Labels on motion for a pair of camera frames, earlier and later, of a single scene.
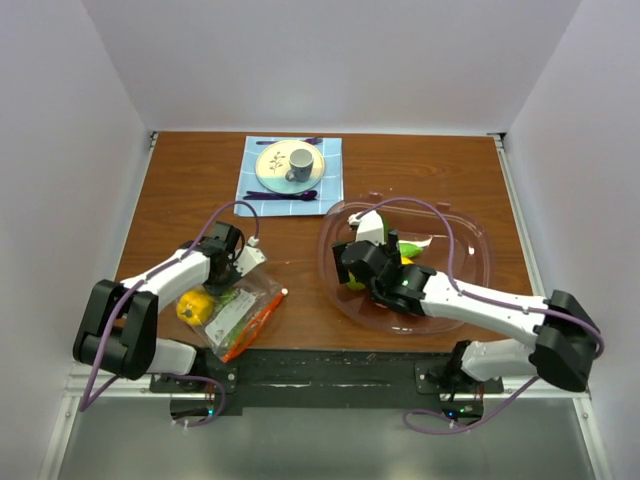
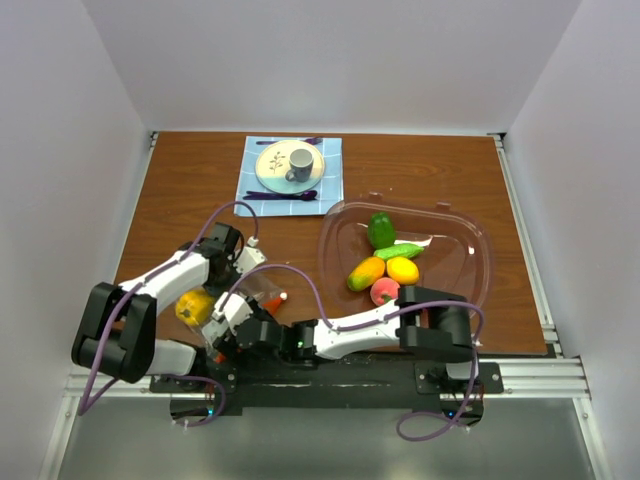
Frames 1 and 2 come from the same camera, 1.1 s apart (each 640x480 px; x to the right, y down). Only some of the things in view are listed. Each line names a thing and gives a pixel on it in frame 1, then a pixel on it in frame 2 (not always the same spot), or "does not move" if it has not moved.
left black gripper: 216,290 does not move
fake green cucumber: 410,250 does not move
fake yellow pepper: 195,307 does not move
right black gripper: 389,249 to 227,343
